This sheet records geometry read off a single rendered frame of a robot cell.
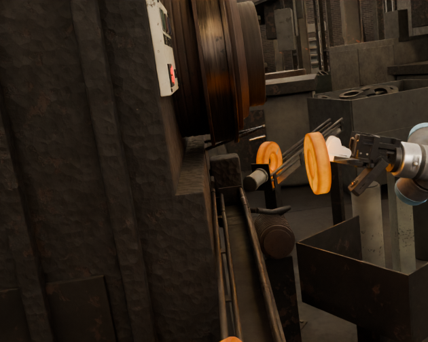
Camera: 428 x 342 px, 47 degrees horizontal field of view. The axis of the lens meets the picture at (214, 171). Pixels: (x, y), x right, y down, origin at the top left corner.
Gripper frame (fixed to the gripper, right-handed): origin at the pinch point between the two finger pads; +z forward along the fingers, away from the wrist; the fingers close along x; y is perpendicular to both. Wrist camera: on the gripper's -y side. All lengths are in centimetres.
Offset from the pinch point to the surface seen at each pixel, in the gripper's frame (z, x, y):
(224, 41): 27.5, 5.3, 23.9
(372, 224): -48, -76, -36
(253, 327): 15, 39, -28
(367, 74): -138, -407, 35
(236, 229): 16.5, -6.1, -24.3
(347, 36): -226, -855, 116
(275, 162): -1, -67, -15
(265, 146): 5, -61, -8
